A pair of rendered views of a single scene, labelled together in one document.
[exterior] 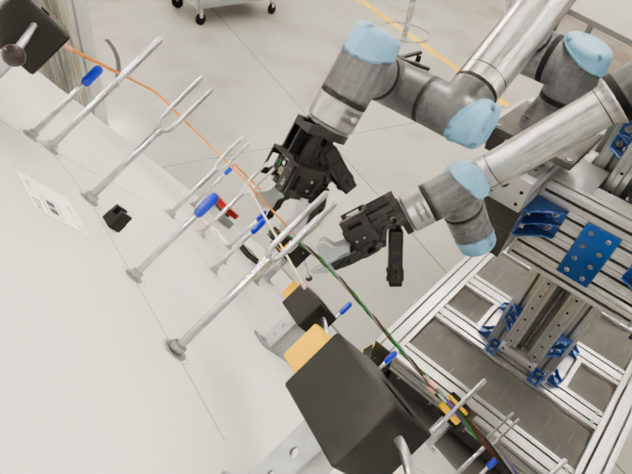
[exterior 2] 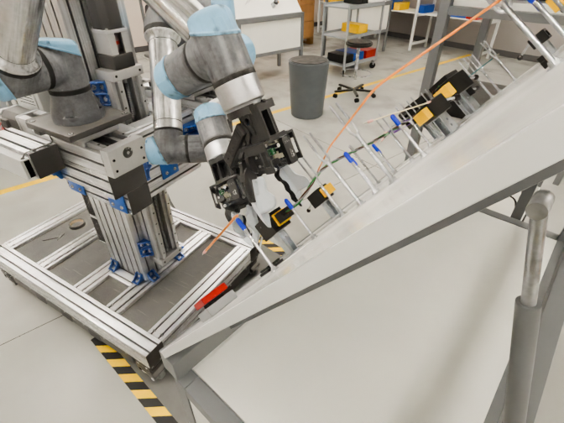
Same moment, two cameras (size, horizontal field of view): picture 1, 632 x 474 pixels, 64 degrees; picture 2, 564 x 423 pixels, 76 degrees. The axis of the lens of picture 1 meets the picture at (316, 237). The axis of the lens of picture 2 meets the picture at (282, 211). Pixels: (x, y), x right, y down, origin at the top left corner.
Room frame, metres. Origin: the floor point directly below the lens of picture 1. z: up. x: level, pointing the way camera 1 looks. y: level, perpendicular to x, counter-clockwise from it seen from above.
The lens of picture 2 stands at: (0.67, 0.61, 1.59)
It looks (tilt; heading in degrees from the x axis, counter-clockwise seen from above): 36 degrees down; 265
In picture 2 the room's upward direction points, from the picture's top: straight up
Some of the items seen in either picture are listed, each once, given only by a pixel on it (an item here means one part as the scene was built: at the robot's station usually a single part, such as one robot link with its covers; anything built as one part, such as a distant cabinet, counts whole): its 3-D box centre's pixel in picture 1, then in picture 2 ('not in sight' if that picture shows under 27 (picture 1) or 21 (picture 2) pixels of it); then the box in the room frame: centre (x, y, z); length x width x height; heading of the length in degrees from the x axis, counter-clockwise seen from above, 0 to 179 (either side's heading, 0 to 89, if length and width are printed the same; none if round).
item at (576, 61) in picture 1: (576, 67); (58, 62); (1.22, -0.54, 1.33); 0.13 x 0.12 x 0.14; 54
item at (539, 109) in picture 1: (556, 112); (74, 101); (1.21, -0.54, 1.21); 0.15 x 0.15 x 0.10
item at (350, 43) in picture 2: not in sight; (356, 70); (-0.74, -4.14, 0.34); 0.58 x 0.55 x 0.69; 175
